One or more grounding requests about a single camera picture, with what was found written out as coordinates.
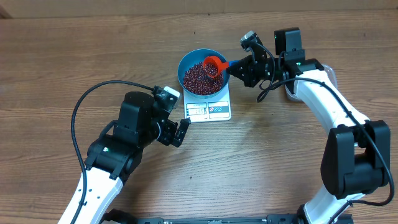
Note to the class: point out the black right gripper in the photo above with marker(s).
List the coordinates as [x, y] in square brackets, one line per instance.
[252, 75]

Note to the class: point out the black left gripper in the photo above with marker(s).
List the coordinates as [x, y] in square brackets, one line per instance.
[170, 128]

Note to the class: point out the red scoop blue handle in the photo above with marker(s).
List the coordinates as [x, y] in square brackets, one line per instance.
[216, 61]

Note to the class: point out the red beans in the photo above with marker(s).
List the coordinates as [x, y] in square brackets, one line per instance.
[211, 70]
[197, 82]

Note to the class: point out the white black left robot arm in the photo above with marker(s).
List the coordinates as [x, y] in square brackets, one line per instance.
[111, 159]

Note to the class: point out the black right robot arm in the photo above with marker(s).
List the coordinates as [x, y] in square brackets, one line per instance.
[356, 159]

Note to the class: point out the white digital kitchen scale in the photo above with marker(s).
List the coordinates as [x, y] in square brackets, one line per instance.
[212, 108]

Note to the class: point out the red beans in bowl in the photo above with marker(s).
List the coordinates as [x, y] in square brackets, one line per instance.
[197, 82]

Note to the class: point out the teal plastic bowl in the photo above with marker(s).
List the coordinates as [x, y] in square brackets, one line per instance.
[197, 56]

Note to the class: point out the clear plastic food container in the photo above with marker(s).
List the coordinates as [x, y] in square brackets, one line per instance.
[313, 89]

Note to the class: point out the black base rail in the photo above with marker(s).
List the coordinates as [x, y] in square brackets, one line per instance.
[211, 220]

